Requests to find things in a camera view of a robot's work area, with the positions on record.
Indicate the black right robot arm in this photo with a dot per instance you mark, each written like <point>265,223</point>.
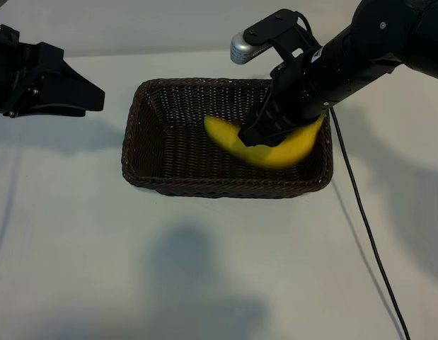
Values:
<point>381,42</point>

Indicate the dark brown wicker basket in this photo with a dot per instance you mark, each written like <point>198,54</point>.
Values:
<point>169,159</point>

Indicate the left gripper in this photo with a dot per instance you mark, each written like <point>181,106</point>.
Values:
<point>13,71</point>

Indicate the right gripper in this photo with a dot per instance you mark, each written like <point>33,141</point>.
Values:
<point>307,85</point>

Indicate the yellow banana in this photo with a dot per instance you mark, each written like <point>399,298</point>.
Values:
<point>293,152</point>

